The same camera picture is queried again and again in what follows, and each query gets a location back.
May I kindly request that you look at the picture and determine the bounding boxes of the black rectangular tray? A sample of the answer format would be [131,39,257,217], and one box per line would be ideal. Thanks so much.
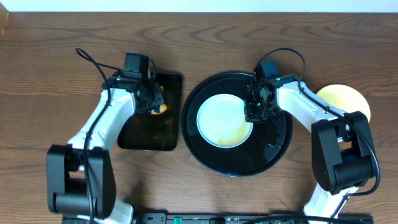
[117,73,183,151]

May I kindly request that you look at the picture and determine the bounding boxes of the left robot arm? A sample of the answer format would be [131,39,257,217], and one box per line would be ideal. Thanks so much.
[46,78,165,223]

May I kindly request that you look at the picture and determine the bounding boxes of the light blue plate top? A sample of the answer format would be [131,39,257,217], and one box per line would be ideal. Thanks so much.
[197,93,254,149]

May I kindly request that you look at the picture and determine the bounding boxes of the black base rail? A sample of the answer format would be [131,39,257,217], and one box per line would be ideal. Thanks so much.
[61,211,374,224]

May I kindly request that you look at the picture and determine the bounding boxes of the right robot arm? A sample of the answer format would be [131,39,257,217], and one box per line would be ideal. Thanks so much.
[244,74,381,219]

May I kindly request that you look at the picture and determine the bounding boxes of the black round tray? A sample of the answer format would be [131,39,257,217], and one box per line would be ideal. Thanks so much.
[181,72,293,177]

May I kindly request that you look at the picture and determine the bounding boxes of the yellow plate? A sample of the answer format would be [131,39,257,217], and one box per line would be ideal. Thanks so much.
[316,84,371,121]

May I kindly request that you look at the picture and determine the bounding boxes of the green yellow sponge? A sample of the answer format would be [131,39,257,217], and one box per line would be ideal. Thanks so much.
[150,85,167,115]

